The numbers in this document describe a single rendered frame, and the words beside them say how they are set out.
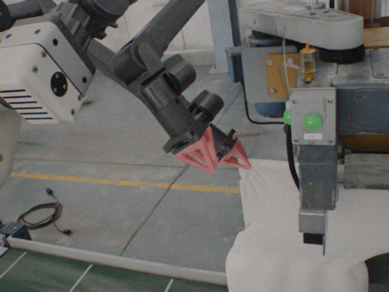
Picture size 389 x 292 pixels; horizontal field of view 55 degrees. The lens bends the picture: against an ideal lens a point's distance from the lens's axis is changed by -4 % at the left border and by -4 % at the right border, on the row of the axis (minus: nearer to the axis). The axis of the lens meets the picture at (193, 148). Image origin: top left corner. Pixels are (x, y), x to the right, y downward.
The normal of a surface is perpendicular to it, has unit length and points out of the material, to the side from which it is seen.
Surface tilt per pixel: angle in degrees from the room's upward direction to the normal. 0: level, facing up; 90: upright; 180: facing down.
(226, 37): 92
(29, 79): 116
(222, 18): 90
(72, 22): 61
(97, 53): 46
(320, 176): 90
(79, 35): 80
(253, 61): 90
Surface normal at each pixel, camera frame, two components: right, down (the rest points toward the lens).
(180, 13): 0.71, -0.18
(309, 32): -0.94, 0.27
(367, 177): -0.35, 0.46
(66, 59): 0.92, 0.02
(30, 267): -0.16, -0.89
